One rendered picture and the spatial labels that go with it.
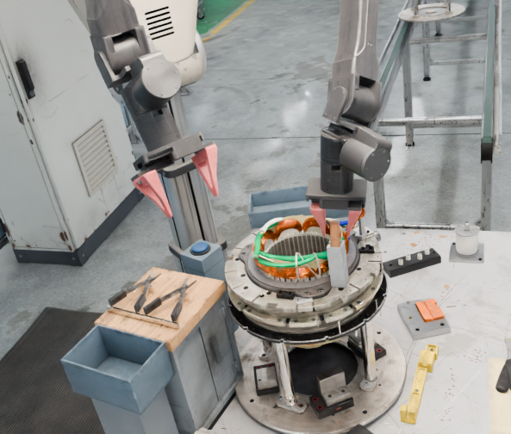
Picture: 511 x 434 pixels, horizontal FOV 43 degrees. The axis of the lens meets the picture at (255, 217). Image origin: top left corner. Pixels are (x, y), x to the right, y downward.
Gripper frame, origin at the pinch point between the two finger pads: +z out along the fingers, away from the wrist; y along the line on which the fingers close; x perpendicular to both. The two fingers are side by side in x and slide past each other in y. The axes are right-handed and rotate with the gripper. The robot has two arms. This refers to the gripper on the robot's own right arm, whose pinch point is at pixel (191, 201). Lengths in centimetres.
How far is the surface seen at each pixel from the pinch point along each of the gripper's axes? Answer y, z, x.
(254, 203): 37, 7, 57
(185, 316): -0.3, 19.7, 28.5
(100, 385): -20.2, 23.4, 29.3
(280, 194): 43, 8, 52
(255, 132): 196, -28, 329
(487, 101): 177, 13, 102
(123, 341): -12.0, 19.1, 34.7
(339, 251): 24.2, 19.4, 6.4
